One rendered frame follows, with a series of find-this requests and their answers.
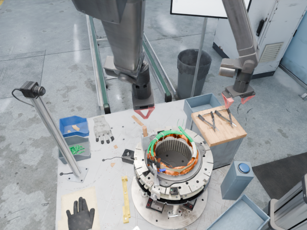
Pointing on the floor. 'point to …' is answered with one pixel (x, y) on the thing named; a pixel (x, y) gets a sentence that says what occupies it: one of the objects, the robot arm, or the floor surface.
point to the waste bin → (182, 83)
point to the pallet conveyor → (104, 102)
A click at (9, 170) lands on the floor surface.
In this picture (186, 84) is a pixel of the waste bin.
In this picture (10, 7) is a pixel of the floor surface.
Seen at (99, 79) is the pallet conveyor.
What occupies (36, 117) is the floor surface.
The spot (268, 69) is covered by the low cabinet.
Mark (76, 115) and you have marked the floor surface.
